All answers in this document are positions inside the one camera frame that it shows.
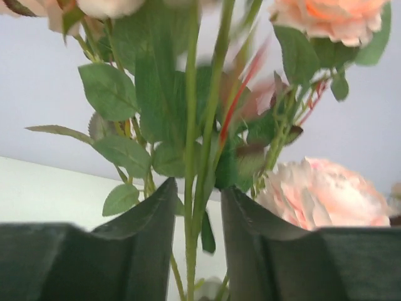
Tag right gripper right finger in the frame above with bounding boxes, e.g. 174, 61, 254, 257
221, 187, 400, 301

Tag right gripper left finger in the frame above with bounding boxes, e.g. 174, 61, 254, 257
1, 177, 178, 300

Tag pink rose stem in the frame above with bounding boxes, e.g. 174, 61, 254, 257
0, 0, 157, 217
134, 0, 270, 301
250, 125, 392, 232
270, 1, 391, 151

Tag white ribbed vase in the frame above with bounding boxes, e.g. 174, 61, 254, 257
194, 275, 230, 301

